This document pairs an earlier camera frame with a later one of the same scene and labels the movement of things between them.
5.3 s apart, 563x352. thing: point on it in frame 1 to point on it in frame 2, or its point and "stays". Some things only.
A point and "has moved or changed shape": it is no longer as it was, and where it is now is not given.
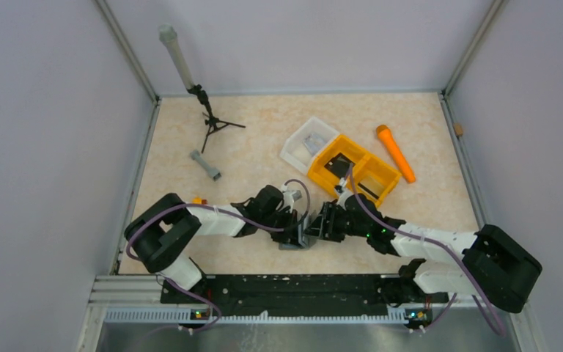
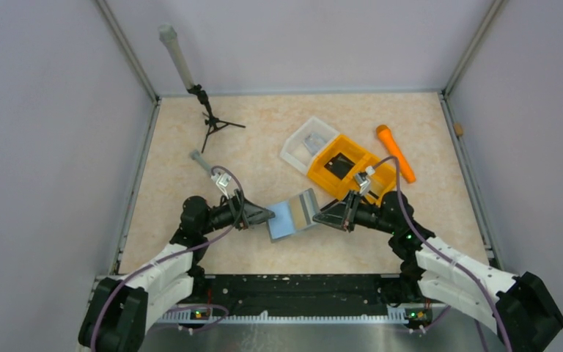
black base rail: [398, 295] stays
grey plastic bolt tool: [214, 173] stays
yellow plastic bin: [344, 164] stays
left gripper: [289, 235] to [243, 211]
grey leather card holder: [305, 241] has moved or changed shape
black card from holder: [339, 165] stays
